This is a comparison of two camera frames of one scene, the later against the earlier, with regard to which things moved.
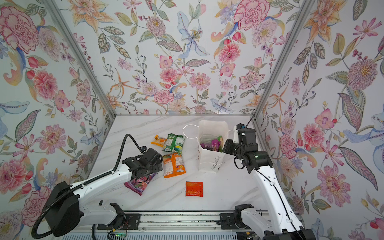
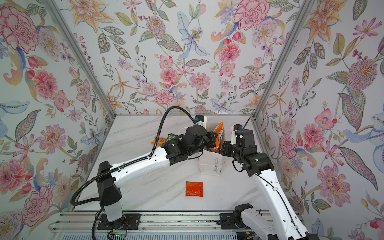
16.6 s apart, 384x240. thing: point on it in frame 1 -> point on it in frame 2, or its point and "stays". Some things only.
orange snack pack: (173, 165) -> (218, 129)
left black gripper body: (157, 167) -> (206, 141)
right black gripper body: (233, 149) stays
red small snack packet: (194, 188) stays
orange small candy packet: (158, 141) stays
